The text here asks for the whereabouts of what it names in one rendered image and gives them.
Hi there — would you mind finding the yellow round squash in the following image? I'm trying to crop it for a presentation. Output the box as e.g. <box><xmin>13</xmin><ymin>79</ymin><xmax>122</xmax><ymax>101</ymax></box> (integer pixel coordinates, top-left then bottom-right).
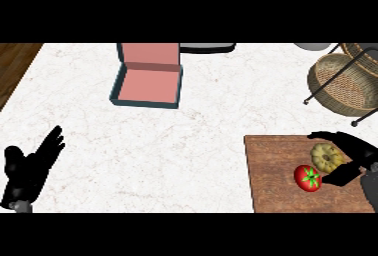
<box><xmin>308</xmin><ymin>143</ymin><xmax>347</xmax><ymax>174</ymax></box>

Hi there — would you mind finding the red tomato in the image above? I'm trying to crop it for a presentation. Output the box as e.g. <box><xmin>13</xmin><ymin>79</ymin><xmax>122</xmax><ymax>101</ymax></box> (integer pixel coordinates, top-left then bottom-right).
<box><xmin>292</xmin><ymin>164</ymin><xmax>323</xmax><ymax>193</ymax></box>

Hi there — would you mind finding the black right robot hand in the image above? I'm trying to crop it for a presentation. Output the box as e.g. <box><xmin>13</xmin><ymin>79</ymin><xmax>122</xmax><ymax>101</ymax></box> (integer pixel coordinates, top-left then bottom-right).
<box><xmin>305</xmin><ymin>130</ymin><xmax>378</xmax><ymax>188</ymax></box>

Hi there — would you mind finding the brown wooden cutting board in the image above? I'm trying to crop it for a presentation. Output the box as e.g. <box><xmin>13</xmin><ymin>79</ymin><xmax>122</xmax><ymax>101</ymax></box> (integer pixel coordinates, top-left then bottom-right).
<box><xmin>243</xmin><ymin>134</ymin><xmax>378</xmax><ymax>214</ymax></box>

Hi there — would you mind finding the open pink teal box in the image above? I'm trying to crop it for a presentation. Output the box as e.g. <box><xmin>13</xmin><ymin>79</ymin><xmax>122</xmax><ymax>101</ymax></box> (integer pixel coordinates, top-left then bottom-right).
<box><xmin>107</xmin><ymin>43</ymin><xmax>184</xmax><ymax>110</ymax></box>

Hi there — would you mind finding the grey round object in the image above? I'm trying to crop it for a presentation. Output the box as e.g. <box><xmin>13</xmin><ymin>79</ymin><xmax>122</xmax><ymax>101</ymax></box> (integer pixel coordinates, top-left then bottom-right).
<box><xmin>294</xmin><ymin>43</ymin><xmax>336</xmax><ymax>52</ymax></box>

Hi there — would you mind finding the black grey appliance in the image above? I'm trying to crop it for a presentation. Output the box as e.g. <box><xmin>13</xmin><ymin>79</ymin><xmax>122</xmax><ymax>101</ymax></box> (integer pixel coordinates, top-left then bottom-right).
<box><xmin>178</xmin><ymin>43</ymin><xmax>237</xmax><ymax>55</ymax></box>

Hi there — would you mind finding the wicker tiered basket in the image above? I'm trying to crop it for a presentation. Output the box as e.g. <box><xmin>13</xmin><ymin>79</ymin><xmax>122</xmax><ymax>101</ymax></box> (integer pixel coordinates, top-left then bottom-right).
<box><xmin>302</xmin><ymin>43</ymin><xmax>378</xmax><ymax>128</ymax></box>

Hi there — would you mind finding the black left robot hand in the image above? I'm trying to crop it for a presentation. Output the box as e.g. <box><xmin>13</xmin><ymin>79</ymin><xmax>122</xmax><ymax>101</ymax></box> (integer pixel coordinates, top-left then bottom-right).
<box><xmin>0</xmin><ymin>125</ymin><xmax>66</xmax><ymax>210</ymax></box>

